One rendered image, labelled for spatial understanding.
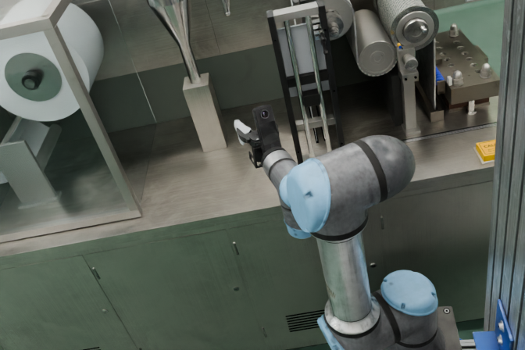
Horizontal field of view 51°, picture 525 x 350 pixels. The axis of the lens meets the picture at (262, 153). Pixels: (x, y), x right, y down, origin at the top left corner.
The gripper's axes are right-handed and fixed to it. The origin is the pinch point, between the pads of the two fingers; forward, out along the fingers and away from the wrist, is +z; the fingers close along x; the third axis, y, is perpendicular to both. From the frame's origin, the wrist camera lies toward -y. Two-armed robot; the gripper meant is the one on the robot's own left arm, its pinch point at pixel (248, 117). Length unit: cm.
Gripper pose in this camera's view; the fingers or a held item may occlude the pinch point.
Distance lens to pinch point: 149.5
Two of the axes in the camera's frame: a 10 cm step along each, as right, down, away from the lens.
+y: 0.7, 8.2, 5.6
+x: 9.3, -2.6, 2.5
